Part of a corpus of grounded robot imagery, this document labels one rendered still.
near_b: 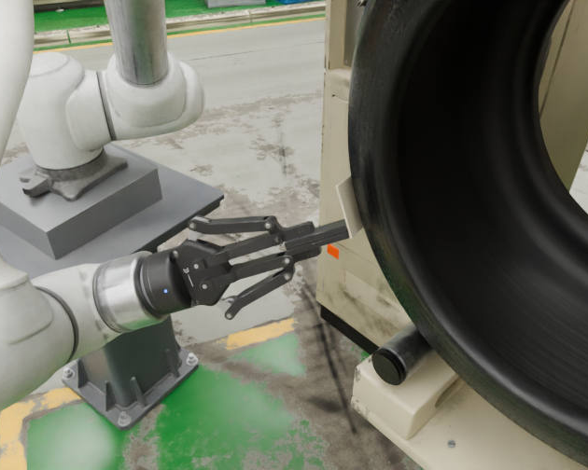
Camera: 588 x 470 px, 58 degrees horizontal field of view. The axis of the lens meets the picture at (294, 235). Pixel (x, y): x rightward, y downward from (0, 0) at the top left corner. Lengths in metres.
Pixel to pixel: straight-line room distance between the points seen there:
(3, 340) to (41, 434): 1.24
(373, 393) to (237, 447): 0.99
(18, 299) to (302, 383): 1.27
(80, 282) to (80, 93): 0.62
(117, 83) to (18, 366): 0.73
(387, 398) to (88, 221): 0.82
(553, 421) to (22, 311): 0.49
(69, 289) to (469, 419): 0.50
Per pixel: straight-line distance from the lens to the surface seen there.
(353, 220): 0.58
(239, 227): 0.59
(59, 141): 1.23
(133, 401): 1.71
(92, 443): 1.71
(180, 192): 1.38
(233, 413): 1.67
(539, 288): 0.73
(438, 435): 0.70
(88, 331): 0.65
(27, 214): 1.26
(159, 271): 0.61
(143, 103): 1.15
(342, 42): 1.42
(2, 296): 0.56
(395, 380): 0.61
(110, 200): 1.26
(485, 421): 0.72
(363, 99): 0.49
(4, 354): 0.55
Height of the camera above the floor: 1.37
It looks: 37 degrees down
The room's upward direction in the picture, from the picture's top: straight up
